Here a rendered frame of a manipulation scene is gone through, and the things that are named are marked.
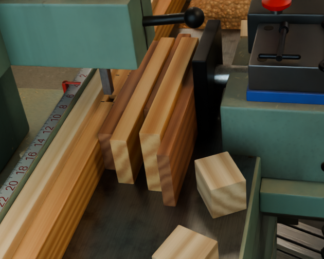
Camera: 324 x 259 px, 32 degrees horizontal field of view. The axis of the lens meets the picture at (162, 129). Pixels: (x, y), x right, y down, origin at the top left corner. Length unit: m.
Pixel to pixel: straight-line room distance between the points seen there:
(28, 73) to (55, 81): 0.17
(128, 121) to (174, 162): 0.07
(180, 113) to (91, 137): 0.09
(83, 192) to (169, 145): 0.10
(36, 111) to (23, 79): 1.74
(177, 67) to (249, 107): 0.10
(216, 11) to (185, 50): 0.20
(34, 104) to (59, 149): 0.37
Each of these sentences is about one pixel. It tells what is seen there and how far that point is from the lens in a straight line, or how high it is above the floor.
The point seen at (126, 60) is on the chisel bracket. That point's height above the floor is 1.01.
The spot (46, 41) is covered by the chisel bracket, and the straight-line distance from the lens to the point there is 0.57.
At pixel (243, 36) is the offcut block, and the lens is 0.72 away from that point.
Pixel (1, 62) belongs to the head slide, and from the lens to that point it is 0.58.
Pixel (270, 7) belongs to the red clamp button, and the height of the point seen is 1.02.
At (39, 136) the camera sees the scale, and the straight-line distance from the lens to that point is 0.56.
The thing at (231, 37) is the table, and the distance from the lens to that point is 0.80.
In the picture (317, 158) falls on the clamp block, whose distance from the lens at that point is 0.58.
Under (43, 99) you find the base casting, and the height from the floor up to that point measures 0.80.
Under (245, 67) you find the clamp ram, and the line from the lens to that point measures 0.61.
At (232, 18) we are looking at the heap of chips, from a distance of 0.82.
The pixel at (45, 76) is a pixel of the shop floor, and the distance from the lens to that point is 2.61.
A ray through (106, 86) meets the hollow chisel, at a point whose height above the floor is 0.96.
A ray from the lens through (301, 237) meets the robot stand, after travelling 1.42.
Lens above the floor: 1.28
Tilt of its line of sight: 37 degrees down
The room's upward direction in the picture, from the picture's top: 8 degrees counter-clockwise
